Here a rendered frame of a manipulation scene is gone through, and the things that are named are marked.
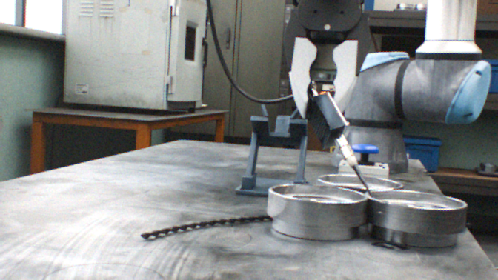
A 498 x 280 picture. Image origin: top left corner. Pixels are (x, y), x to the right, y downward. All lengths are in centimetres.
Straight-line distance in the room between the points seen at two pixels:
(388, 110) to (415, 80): 8
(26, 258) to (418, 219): 37
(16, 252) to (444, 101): 82
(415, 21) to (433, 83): 299
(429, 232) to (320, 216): 11
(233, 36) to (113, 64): 174
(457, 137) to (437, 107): 359
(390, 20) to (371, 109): 296
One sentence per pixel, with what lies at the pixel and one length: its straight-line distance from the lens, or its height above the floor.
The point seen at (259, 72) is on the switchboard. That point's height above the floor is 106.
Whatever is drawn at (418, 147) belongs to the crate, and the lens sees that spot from 420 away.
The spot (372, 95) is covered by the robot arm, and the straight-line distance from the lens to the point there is 118.
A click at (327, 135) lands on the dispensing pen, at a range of 66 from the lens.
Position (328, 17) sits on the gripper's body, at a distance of 70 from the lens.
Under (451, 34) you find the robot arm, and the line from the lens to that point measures 115.
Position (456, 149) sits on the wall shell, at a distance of 474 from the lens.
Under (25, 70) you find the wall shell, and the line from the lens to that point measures 305.
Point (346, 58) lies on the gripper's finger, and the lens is 69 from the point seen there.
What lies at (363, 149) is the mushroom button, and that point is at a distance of 89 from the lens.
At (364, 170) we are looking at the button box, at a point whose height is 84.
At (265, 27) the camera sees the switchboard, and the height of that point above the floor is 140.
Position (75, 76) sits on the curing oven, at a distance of 309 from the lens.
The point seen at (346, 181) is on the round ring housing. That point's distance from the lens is 81.
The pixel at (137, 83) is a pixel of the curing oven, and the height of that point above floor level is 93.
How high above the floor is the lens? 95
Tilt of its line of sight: 5 degrees down
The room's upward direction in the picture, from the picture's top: 4 degrees clockwise
